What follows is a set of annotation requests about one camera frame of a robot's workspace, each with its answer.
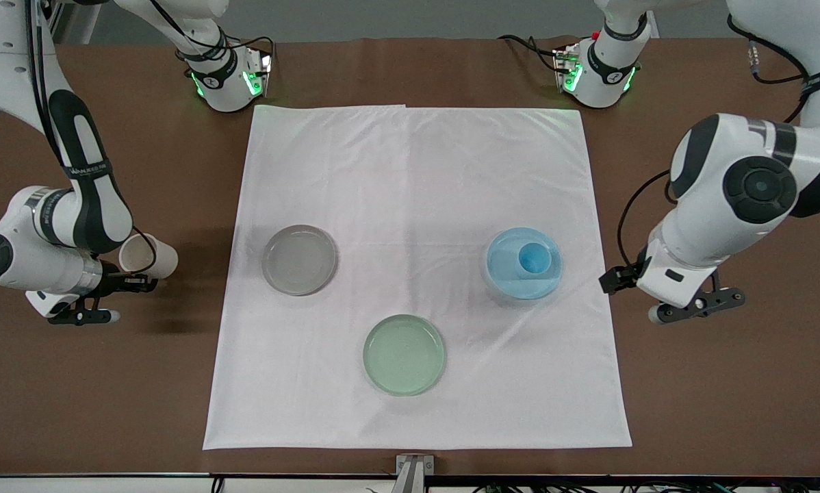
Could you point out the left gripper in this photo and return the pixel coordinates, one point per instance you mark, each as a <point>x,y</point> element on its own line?
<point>617,277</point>

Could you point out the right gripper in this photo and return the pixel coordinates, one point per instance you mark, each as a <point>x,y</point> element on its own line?
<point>117,283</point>

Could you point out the blue plastic cup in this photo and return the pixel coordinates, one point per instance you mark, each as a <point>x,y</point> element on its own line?
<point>534,259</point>

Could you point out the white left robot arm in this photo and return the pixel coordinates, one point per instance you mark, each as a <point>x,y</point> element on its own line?
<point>714,198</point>

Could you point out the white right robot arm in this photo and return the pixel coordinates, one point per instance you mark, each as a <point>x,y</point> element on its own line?
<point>88,205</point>

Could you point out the blue round plate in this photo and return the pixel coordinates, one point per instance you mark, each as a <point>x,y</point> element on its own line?
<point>506,282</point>

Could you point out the gray round plate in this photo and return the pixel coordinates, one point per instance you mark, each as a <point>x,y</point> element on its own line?
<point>299,260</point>

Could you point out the green round plate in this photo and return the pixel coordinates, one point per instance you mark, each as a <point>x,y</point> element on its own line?
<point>404,355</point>

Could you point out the white square cloth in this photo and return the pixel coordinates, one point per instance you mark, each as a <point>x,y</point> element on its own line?
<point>410,178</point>

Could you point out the black table edge rail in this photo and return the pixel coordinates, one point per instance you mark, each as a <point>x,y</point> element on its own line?
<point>177,476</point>

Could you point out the grey metal table bracket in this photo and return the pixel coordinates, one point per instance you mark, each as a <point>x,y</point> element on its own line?
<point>413,472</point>

